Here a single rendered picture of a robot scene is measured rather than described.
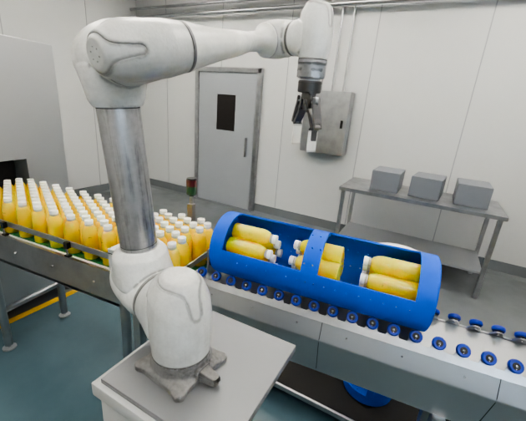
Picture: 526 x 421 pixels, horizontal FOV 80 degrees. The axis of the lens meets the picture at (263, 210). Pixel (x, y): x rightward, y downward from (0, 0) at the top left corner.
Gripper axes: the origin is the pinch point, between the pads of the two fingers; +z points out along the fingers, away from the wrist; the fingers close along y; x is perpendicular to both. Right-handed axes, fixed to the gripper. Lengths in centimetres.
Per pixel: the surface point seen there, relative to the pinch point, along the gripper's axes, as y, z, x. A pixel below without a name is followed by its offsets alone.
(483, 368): 46, 65, 55
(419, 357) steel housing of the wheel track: 35, 69, 39
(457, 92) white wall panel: -211, -25, 273
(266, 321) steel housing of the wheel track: 0, 74, -7
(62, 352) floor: -91, 161, -120
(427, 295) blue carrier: 32, 43, 37
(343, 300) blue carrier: 17, 54, 16
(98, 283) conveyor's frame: -46, 78, -80
